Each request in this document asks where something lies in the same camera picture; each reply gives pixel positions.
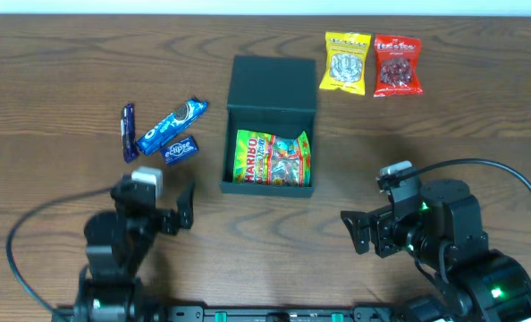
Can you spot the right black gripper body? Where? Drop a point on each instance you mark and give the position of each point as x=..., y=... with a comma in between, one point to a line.
x=377, y=230

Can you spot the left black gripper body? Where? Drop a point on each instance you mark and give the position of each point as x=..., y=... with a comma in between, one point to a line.
x=159, y=216

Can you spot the blue Eclipse mint tin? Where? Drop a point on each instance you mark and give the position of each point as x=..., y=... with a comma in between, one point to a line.
x=179, y=151

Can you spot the dark blue candy bar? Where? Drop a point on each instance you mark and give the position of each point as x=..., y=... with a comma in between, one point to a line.
x=129, y=148

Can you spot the Haribo gummy worms bag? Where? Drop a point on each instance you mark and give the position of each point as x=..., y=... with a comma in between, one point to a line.
x=268, y=159

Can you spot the blue Oreo cookie pack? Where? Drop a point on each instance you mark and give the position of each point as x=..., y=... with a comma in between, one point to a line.
x=174, y=124

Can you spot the red snack bag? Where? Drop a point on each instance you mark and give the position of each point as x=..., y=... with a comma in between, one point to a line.
x=396, y=65

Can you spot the yellow snack bag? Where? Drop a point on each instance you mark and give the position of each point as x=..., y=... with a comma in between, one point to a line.
x=346, y=62

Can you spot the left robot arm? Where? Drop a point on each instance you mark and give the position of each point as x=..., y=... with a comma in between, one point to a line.
x=117, y=243

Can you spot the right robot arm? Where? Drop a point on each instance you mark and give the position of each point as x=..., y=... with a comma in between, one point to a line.
x=439, y=224

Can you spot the dark green open box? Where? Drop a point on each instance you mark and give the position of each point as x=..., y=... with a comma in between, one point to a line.
x=273, y=95

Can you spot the black mounting rail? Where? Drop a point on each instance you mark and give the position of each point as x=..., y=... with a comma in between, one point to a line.
x=199, y=314

